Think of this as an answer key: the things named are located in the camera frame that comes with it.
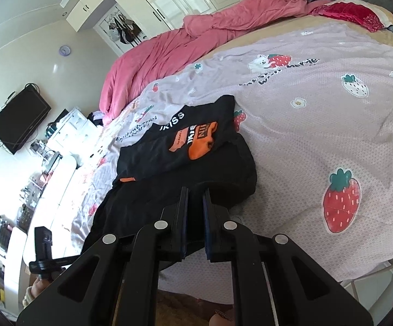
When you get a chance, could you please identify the black sweater with orange print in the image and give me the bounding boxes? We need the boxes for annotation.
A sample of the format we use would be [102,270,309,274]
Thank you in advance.
[81,94,259,263]

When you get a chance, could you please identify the strawberry print bed sheet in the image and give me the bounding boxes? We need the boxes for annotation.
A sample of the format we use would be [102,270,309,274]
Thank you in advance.
[70,17,393,310]

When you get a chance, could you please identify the dark clothes pile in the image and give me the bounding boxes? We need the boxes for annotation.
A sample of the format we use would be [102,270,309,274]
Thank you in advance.
[87,110,107,127]

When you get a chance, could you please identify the black wall television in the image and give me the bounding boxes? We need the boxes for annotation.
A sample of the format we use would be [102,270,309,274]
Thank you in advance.
[0,86,52,156]

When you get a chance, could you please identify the person's left hand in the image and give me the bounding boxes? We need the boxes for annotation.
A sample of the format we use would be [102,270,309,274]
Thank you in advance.
[30,276,53,300]

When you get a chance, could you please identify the red pillow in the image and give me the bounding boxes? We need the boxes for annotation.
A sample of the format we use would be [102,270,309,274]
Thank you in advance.
[310,1,393,35]

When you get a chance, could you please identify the white dresser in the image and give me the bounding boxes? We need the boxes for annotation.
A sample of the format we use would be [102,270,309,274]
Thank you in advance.
[46,106,92,151]

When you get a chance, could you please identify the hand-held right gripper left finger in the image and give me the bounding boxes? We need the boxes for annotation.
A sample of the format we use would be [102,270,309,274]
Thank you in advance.
[16,187,190,326]

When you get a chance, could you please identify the glass shelf rack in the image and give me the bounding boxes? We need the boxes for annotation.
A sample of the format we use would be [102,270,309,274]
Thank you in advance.
[29,140,64,174]

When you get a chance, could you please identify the white wardrobe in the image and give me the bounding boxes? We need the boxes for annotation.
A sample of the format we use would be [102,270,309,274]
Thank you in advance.
[65,0,285,59]

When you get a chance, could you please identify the pink duvet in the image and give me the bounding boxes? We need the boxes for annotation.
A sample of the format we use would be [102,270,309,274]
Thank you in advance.
[99,0,323,118]

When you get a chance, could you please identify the white bed footboard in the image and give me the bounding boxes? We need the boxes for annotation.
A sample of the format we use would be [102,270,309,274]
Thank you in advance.
[22,154,79,269]

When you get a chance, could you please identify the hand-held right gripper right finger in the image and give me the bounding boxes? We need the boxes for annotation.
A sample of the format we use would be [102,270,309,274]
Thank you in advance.
[201,189,374,326]

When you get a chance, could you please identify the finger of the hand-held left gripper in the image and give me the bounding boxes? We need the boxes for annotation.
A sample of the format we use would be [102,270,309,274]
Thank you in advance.
[52,254,82,268]

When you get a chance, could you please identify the white metal frame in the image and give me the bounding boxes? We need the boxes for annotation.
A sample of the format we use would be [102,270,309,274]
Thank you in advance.
[338,254,393,300]

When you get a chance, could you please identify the brown fluffy rug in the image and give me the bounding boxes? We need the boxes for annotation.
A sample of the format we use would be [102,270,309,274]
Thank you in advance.
[155,290,239,326]

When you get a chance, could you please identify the person's left forearm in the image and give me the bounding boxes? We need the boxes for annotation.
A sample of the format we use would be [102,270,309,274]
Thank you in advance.
[20,286,41,312]

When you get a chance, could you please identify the hanging bags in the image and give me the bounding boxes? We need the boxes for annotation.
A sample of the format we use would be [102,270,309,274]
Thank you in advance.
[105,10,143,45]

